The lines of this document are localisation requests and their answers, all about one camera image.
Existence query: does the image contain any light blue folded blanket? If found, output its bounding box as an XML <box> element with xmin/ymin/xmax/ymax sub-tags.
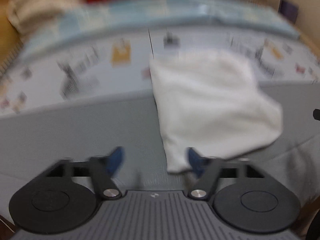
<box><xmin>20</xmin><ymin>0</ymin><xmax>299</xmax><ymax>60</ymax></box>

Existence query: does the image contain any cream folded blanket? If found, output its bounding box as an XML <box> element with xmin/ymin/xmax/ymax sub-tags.
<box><xmin>7</xmin><ymin>0</ymin><xmax>85</xmax><ymax>37</ymax></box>

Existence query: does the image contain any grey printed bed sheet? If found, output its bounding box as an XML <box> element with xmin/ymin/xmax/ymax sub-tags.
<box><xmin>1</xmin><ymin>26</ymin><xmax>319</xmax><ymax>218</ymax></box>

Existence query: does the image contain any wooden bed frame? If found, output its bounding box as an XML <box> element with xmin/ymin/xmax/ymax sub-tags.
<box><xmin>0</xmin><ymin>0</ymin><xmax>23</xmax><ymax>77</ymax></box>

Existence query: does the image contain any white small shirt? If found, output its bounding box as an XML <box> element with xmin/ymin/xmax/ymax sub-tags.
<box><xmin>150</xmin><ymin>49</ymin><xmax>283</xmax><ymax>173</ymax></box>

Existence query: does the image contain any dark purple board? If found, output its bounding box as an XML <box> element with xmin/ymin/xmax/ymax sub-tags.
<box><xmin>278</xmin><ymin>0</ymin><xmax>298</xmax><ymax>24</ymax></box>

